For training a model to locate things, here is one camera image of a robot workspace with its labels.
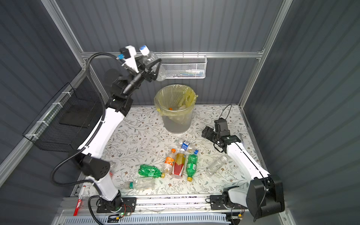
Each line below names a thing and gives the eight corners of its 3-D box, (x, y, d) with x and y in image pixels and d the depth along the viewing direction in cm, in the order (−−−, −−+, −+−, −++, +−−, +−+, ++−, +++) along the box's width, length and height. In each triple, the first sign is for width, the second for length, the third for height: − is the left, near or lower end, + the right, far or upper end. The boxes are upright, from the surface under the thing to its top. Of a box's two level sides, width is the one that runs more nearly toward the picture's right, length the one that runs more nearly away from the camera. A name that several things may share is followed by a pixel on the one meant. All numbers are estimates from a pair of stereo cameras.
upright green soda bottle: (183, 180, 83) (183, 177, 79) (188, 156, 93) (188, 153, 89) (194, 182, 82) (194, 180, 78) (197, 158, 92) (198, 155, 88)
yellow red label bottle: (171, 177, 84) (171, 174, 79) (177, 150, 95) (177, 146, 91) (182, 179, 83) (182, 176, 79) (187, 152, 94) (187, 148, 90)
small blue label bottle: (177, 146, 97) (177, 143, 93) (181, 142, 99) (181, 138, 96) (190, 155, 93) (190, 151, 89) (194, 150, 95) (194, 146, 92)
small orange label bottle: (163, 173, 86) (162, 170, 82) (168, 151, 96) (167, 147, 91) (172, 175, 86) (172, 172, 81) (176, 152, 95) (176, 148, 91)
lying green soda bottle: (139, 178, 85) (137, 175, 81) (141, 167, 89) (139, 164, 85) (164, 178, 85) (163, 175, 81) (165, 167, 89) (164, 164, 85)
